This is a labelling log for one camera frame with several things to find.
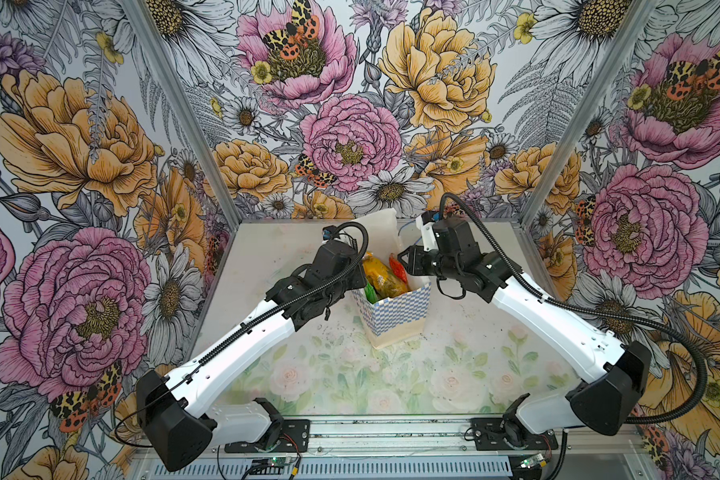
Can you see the aluminium corner post left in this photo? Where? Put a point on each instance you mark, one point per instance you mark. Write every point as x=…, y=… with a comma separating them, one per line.
x=162, y=67

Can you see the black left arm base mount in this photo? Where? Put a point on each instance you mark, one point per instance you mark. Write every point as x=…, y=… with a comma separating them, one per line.
x=289, y=436

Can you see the green chips snack bag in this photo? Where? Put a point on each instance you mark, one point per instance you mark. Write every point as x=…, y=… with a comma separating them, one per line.
x=371, y=294

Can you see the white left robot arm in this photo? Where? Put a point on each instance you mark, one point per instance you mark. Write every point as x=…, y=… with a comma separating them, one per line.
x=175, y=411

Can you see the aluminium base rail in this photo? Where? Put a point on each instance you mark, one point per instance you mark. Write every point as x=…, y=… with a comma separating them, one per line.
x=386, y=436

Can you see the white slotted cable duct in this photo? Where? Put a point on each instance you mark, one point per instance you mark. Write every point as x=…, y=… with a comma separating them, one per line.
x=427, y=467

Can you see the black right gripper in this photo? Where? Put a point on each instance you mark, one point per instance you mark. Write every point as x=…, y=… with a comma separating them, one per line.
x=416, y=254

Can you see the blue checkered paper bag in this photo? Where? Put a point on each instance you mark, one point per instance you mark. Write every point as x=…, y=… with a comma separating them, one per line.
x=391, y=320

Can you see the red snack packet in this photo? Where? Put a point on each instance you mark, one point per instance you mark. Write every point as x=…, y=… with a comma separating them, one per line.
x=397, y=268

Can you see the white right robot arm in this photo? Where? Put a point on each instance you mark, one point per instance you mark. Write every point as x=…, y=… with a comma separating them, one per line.
x=612, y=375

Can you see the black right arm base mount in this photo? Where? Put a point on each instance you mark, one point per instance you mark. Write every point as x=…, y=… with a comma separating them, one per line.
x=506, y=433

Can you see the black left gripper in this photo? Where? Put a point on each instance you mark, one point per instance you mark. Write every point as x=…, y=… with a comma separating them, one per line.
x=358, y=279

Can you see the yellow snack bag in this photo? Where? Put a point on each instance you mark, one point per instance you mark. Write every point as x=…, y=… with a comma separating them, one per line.
x=382, y=278

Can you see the aluminium corner post right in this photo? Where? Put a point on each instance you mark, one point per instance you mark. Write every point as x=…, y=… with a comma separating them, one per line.
x=620, y=50

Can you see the aluminium corner post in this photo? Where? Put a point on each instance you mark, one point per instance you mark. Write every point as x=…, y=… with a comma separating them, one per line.
x=162, y=67
x=620, y=50

